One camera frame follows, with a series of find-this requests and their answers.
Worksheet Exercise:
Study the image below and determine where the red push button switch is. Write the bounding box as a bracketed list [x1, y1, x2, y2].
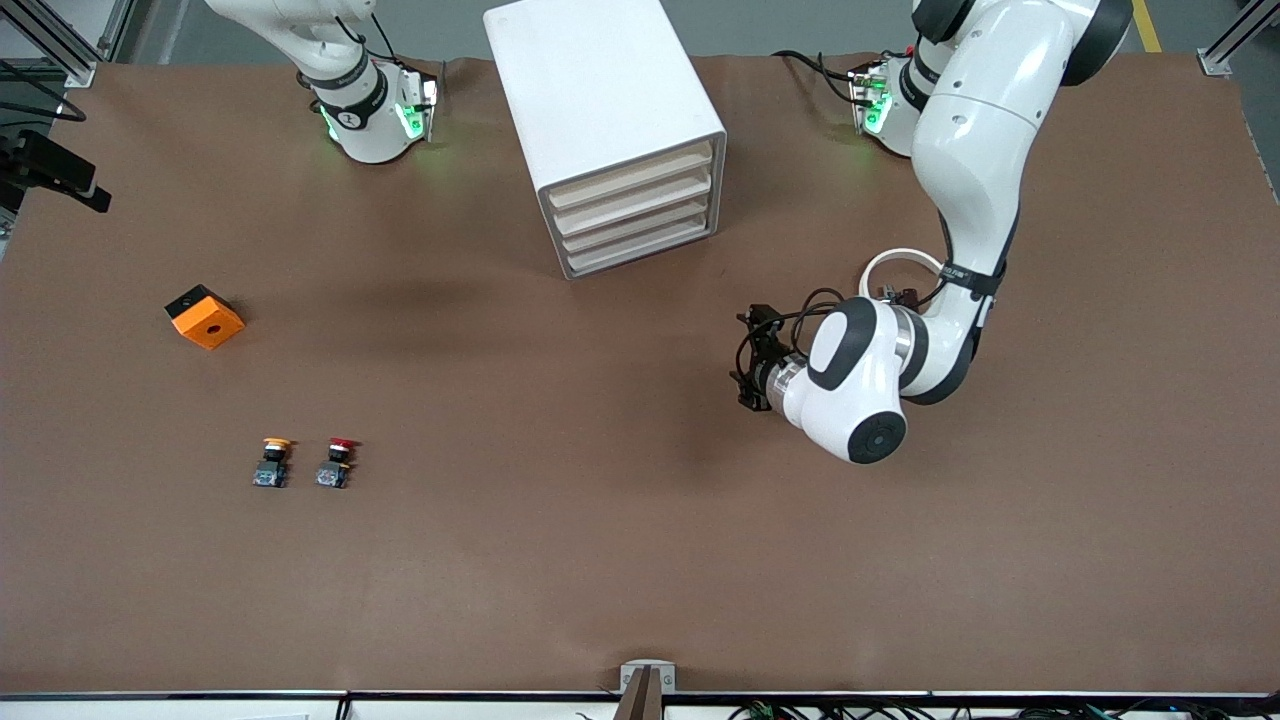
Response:
[315, 437, 359, 490]

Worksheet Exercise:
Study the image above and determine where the black left arm base cable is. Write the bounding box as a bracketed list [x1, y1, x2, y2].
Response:
[772, 48, 871, 106]

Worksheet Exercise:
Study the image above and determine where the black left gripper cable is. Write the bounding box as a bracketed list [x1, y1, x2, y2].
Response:
[733, 287, 851, 401]

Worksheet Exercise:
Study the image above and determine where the yellow push button switch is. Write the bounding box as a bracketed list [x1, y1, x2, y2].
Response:
[252, 437, 294, 490]

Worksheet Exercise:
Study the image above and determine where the grey metal bracket with post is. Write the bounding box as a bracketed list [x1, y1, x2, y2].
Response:
[615, 660, 678, 720]

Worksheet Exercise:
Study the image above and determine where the black right arm base cable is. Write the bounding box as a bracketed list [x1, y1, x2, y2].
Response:
[330, 10, 401, 71]

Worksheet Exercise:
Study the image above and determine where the white plastic drawer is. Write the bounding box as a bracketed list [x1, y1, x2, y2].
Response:
[548, 140, 713, 209]
[553, 168, 715, 233]
[560, 195, 717, 256]
[566, 220, 720, 279]

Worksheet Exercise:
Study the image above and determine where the black arm base cable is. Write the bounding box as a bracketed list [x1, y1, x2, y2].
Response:
[330, 10, 401, 71]
[772, 48, 871, 106]

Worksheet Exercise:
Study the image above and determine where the brown paper table cover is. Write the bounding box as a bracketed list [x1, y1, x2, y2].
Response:
[0, 52, 1280, 696]

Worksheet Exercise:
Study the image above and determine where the white drawer cabinet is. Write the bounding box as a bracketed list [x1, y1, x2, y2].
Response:
[483, 0, 728, 281]

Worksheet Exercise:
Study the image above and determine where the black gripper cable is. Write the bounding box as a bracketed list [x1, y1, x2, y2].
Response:
[0, 60, 89, 123]
[733, 287, 851, 401]

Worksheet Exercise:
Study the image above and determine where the white table edge rail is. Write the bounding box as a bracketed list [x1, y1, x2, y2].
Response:
[0, 690, 1280, 720]

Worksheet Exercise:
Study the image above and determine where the white curved plastic ring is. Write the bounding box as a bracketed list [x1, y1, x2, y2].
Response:
[858, 247, 946, 301]

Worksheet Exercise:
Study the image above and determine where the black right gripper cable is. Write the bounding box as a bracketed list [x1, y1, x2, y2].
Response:
[0, 60, 89, 123]

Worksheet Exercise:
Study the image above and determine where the aluminium frame profile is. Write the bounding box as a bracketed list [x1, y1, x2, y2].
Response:
[0, 0, 136, 89]
[1197, 0, 1280, 79]

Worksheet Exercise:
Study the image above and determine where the orange box with hole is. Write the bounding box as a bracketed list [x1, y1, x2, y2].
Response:
[164, 284, 246, 351]

